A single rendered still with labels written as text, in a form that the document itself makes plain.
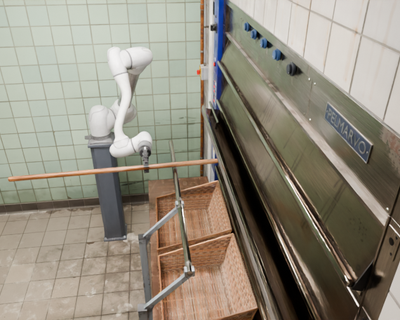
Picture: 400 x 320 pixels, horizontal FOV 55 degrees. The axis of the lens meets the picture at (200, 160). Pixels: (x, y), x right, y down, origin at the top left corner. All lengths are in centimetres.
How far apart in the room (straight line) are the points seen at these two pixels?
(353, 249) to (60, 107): 300
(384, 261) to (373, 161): 22
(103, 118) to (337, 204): 223
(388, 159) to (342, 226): 26
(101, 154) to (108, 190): 35
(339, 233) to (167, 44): 259
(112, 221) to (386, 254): 287
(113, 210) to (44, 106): 110
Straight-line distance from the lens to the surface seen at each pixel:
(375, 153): 95
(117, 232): 362
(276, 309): 130
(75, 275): 346
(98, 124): 304
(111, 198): 338
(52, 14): 340
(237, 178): 187
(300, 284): 133
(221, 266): 255
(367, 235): 101
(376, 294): 101
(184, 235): 189
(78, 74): 349
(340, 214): 110
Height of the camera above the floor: 245
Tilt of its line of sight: 31 degrees down
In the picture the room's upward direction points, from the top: straight up
